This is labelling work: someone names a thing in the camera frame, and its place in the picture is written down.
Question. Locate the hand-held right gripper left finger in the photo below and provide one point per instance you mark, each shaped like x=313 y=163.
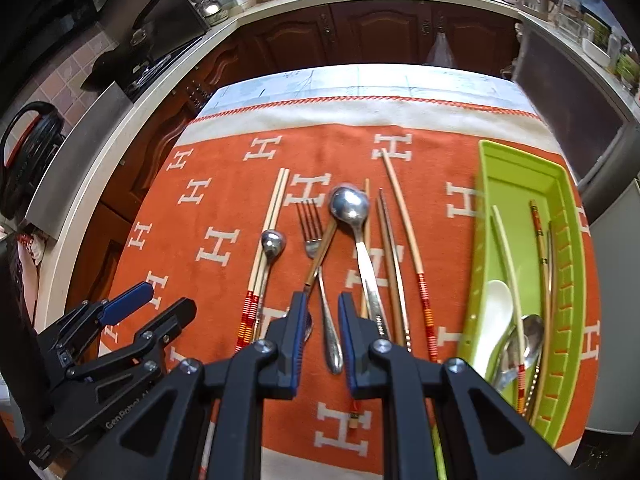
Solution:
x=300 y=330

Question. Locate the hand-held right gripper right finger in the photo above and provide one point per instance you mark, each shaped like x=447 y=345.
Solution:
x=347 y=340

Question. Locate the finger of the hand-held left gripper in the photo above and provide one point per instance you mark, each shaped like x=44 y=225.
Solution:
x=127 y=302
x=175 y=320

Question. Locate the metal fork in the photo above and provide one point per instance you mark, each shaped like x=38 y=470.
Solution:
x=332 y=355

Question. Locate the small metal spoon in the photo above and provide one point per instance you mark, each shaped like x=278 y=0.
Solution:
x=273 y=245

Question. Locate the large metal spoon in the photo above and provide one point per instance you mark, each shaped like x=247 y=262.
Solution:
x=350 y=205

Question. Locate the white ceramic spoon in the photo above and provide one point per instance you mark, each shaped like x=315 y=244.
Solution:
x=495 y=310

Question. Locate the medium metal spoon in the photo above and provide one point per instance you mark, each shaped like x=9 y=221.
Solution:
x=531 y=332

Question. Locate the green plastic tray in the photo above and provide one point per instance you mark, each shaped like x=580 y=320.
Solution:
x=520 y=185

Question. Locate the pink cloth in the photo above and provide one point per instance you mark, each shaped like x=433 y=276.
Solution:
x=32 y=250

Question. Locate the orange printed blanket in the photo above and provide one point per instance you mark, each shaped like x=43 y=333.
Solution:
x=235 y=195

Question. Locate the steel panel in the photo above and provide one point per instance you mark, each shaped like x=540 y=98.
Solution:
x=75 y=170

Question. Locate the black electric cooker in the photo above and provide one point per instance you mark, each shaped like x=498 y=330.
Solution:
x=30 y=160

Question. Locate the black wok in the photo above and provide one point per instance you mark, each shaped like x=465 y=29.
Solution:
x=115 y=72

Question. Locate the gas stove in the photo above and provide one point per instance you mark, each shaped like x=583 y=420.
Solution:
x=160 y=72

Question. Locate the light blue tablecloth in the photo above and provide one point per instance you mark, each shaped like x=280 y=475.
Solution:
x=350 y=80

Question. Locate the refrigerator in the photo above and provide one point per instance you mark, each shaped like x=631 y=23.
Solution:
x=617 y=310

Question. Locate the steel splash guard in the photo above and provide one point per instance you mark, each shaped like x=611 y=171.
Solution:
x=165 y=15

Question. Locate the white plastic bag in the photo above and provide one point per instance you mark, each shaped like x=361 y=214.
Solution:
x=440 y=52

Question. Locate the small steel kettle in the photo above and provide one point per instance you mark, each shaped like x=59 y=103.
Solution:
x=209 y=9

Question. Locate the black range hood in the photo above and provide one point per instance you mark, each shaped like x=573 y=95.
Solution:
x=40 y=10

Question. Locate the brown wooden kitchen cabinets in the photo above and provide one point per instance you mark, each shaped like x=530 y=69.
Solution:
x=370 y=30

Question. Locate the steel cabinet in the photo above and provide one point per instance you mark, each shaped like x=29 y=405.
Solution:
x=565 y=90

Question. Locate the white bowl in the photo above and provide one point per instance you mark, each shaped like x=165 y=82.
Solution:
x=595 y=52

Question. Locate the glass jar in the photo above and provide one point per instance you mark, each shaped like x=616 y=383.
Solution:
x=567 y=15

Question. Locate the green label bottle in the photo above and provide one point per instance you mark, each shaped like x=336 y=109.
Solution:
x=627 y=65

